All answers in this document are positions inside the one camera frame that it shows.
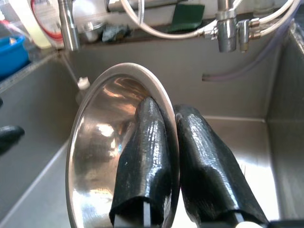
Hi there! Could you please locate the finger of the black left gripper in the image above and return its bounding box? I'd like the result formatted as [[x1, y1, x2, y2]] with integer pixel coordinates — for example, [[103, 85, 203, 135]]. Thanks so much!
[[0, 125, 26, 155]]

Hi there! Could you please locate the green sponge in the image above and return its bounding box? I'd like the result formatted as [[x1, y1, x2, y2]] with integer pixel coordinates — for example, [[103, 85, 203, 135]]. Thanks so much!
[[167, 3, 206, 33]]

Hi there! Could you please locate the steel kitchen sink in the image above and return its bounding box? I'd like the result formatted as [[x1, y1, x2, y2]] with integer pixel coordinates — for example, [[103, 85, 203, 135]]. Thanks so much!
[[0, 30, 304, 228]]

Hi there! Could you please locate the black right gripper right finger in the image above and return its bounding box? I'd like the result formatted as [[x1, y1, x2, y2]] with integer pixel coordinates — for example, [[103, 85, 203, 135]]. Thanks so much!
[[174, 104, 269, 226]]

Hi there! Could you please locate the dish soap bottle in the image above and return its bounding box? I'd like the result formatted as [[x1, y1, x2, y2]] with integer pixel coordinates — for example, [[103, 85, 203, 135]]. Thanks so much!
[[13, 0, 65, 50]]

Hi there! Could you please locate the blue plastic basket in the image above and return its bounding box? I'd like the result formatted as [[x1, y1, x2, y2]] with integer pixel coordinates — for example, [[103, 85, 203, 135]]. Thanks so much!
[[0, 35, 27, 81]]

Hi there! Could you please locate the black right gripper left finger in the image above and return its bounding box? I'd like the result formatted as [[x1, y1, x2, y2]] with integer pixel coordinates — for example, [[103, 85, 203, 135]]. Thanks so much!
[[108, 96, 173, 226]]

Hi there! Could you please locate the small steel bowl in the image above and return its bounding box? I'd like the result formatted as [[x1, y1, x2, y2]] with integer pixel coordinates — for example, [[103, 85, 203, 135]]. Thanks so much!
[[65, 62, 181, 228]]

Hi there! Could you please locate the grey scrubber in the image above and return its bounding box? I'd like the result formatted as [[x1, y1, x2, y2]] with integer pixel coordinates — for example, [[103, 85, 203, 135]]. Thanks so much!
[[101, 23, 131, 44]]

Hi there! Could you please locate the steel tap with valve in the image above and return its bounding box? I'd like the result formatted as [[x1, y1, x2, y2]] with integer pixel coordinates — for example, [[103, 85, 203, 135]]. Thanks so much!
[[202, 0, 262, 53]]

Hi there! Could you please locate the tall steel faucet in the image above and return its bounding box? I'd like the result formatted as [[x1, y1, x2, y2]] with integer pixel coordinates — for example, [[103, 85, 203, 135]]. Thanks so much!
[[57, 0, 81, 52]]

